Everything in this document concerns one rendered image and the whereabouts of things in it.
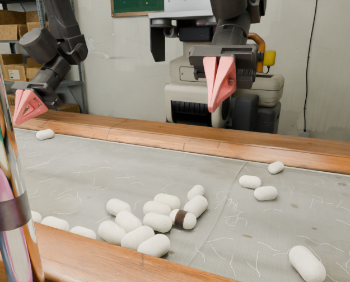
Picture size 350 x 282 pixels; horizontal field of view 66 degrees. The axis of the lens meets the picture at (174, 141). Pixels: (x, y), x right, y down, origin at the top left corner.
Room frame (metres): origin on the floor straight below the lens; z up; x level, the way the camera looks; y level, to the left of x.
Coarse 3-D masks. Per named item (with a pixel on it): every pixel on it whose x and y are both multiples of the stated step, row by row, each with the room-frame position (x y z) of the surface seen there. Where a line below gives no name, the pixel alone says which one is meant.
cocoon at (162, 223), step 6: (144, 216) 0.27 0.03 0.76; (150, 216) 0.26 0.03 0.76; (156, 216) 0.26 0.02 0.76; (162, 216) 0.26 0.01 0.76; (168, 216) 0.26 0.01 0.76; (144, 222) 0.26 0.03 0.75; (150, 222) 0.26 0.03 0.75; (156, 222) 0.26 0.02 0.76; (162, 222) 0.25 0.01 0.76; (168, 222) 0.26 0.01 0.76; (156, 228) 0.25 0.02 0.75; (162, 228) 0.25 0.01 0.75; (168, 228) 0.25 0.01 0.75
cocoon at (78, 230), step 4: (72, 228) 0.24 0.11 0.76; (76, 228) 0.24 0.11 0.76; (80, 228) 0.24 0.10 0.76; (84, 228) 0.24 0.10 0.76; (72, 232) 0.24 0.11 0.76; (76, 232) 0.24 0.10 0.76; (80, 232) 0.24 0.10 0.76; (84, 232) 0.24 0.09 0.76; (88, 232) 0.24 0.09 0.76; (92, 232) 0.24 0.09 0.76; (88, 236) 0.23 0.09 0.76; (92, 236) 0.23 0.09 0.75
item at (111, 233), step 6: (102, 222) 0.25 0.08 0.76; (108, 222) 0.25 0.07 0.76; (102, 228) 0.24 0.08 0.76; (108, 228) 0.24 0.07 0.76; (114, 228) 0.24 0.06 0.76; (120, 228) 0.24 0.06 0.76; (102, 234) 0.24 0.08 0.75; (108, 234) 0.23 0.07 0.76; (114, 234) 0.23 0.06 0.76; (120, 234) 0.23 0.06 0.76; (108, 240) 0.23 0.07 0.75; (114, 240) 0.23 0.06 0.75; (120, 240) 0.23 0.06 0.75
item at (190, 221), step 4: (172, 212) 0.27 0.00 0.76; (176, 212) 0.27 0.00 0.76; (188, 212) 0.27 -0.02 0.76; (172, 216) 0.27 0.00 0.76; (188, 216) 0.26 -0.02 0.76; (192, 216) 0.26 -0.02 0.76; (172, 220) 0.27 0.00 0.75; (184, 220) 0.26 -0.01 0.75; (188, 220) 0.26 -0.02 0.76; (192, 220) 0.26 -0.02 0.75; (196, 220) 0.26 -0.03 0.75; (184, 224) 0.26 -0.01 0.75; (188, 224) 0.26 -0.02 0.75; (192, 224) 0.26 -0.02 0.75; (188, 228) 0.26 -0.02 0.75
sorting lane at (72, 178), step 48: (48, 144) 0.55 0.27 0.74; (96, 144) 0.55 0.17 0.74; (48, 192) 0.35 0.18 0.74; (96, 192) 0.35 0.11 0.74; (144, 192) 0.35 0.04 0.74; (240, 192) 0.35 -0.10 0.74; (288, 192) 0.35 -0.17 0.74; (336, 192) 0.35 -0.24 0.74; (192, 240) 0.25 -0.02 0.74; (240, 240) 0.25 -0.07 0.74; (288, 240) 0.25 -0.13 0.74; (336, 240) 0.25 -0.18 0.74
